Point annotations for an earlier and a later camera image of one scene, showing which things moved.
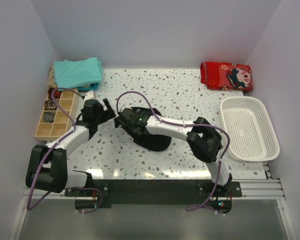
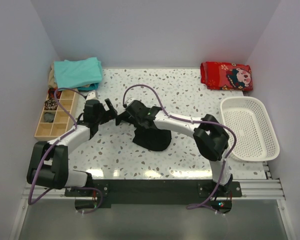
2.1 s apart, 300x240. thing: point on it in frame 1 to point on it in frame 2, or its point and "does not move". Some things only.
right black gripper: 129,128 to 141,126
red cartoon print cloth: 225,76 does not move
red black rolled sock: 57,93 does not move
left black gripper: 107,114 does not move
